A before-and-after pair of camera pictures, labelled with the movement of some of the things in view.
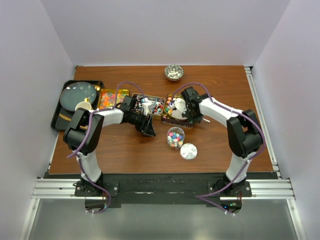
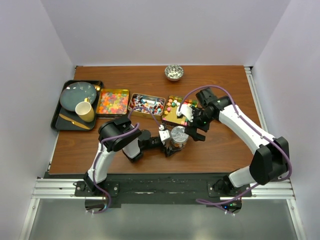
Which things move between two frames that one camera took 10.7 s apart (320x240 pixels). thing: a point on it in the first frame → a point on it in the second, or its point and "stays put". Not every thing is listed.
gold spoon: [98, 88] stays put
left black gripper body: [138, 120] → [154, 144]
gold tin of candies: [159, 103] stays put
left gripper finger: [146, 121] → [169, 151]
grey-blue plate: [76, 92] stays put
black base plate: [166, 188] stays put
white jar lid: [188, 151] → [178, 135]
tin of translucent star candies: [107, 97] stays put
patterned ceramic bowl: [174, 72] stays put
